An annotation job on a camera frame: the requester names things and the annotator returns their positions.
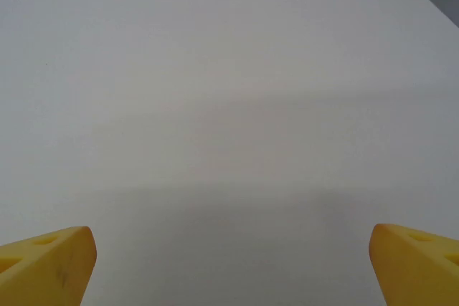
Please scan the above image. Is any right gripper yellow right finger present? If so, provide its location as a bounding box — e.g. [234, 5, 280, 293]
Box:
[369, 223, 459, 306]

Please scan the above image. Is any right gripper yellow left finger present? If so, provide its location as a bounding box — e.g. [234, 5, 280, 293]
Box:
[0, 226, 98, 306]

